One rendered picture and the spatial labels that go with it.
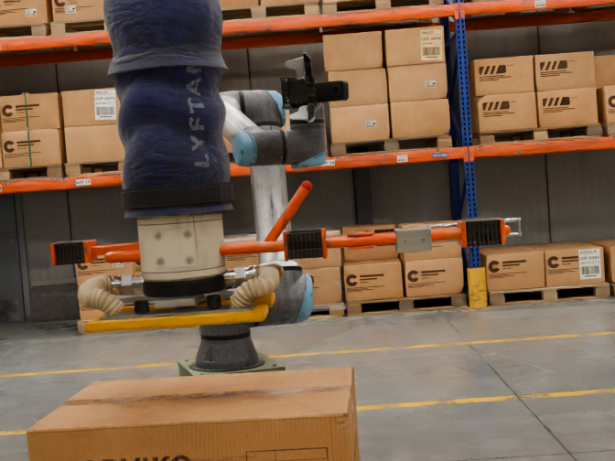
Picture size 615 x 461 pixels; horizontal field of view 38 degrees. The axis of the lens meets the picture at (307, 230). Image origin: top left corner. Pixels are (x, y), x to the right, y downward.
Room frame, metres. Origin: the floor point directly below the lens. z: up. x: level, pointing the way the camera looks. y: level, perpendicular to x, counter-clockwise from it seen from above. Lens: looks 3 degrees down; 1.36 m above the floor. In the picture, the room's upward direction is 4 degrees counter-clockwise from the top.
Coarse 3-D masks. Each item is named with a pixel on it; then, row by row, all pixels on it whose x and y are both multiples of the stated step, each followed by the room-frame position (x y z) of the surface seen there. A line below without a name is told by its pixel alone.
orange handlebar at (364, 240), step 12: (456, 228) 1.80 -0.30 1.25; (336, 240) 1.77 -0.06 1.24; (348, 240) 1.76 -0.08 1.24; (360, 240) 1.76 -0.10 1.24; (372, 240) 1.76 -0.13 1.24; (384, 240) 1.76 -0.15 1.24; (432, 240) 1.76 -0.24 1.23; (444, 240) 1.76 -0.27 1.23; (96, 252) 2.07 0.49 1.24; (108, 252) 1.80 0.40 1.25; (120, 252) 1.79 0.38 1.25; (132, 252) 1.78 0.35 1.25; (228, 252) 1.77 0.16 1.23; (240, 252) 1.77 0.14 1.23; (252, 252) 1.78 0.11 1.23
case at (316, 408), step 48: (96, 384) 2.00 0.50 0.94; (144, 384) 1.96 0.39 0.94; (192, 384) 1.92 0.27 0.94; (240, 384) 1.89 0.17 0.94; (288, 384) 1.85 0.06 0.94; (336, 384) 1.82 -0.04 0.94; (48, 432) 1.64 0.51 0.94; (96, 432) 1.63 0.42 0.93; (144, 432) 1.62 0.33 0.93; (192, 432) 1.61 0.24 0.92; (240, 432) 1.61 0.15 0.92; (288, 432) 1.60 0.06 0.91; (336, 432) 1.59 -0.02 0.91
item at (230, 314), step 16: (144, 304) 1.70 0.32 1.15; (208, 304) 1.70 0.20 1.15; (96, 320) 1.69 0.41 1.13; (112, 320) 1.67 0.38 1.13; (128, 320) 1.67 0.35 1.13; (144, 320) 1.67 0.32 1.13; (160, 320) 1.66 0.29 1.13; (176, 320) 1.66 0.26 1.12; (192, 320) 1.66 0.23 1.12; (208, 320) 1.66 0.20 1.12; (224, 320) 1.66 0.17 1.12; (240, 320) 1.66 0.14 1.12; (256, 320) 1.66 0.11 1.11
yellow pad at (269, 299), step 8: (224, 296) 1.88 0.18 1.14; (264, 296) 1.87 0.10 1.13; (272, 296) 1.88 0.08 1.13; (128, 304) 1.87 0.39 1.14; (152, 304) 1.87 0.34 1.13; (200, 304) 1.85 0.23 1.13; (224, 304) 1.85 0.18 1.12; (232, 304) 1.85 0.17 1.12; (256, 304) 1.85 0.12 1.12; (264, 304) 1.85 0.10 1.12; (272, 304) 1.85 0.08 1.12
